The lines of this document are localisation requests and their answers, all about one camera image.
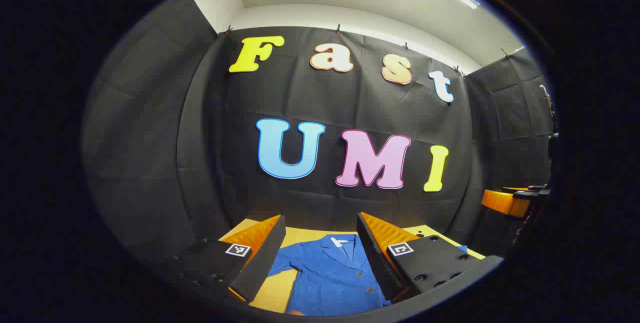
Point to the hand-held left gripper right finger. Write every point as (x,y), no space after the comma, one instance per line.
(375,258)

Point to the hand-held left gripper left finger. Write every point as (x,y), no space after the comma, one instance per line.
(265,258)

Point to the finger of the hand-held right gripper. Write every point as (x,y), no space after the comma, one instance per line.
(505,203)

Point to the blue button shirt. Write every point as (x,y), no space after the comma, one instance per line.
(330,278)

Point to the black backdrop cloth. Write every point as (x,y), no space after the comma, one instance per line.
(225,163)

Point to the row of black cloth clips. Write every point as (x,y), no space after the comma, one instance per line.
(338,28)

